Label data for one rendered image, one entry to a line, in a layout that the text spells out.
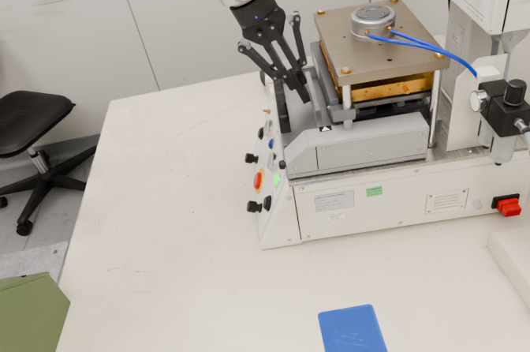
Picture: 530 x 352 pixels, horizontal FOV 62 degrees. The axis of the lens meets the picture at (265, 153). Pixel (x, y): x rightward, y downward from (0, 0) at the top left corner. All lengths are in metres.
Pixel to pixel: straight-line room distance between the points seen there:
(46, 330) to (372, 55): 0.75
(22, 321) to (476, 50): 0.91
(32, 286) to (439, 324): 0.70
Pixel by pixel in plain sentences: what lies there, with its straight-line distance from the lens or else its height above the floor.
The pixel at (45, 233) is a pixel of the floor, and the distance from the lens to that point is 2.42.
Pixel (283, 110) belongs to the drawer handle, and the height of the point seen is 1.01.
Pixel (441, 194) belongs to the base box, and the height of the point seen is 0.84.
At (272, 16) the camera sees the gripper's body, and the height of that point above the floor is 1.17.
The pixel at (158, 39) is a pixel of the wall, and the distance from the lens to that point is 2.41.
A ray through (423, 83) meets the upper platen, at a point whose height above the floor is 1.05.
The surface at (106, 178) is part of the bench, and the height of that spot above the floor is 0.75.
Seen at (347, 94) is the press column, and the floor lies 1.07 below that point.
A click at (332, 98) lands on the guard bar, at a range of 0.77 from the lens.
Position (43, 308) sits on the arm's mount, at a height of 0.83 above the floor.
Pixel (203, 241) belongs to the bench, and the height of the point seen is 0.75.
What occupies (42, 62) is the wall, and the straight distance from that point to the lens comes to 2.59.
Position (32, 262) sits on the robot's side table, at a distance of 1.14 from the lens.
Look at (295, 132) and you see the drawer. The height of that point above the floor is 0.97.
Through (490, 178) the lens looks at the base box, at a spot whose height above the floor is 0.86.
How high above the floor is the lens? 1.48
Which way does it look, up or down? 39 degrees down
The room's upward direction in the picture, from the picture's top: 11 degrees counter-clockwise
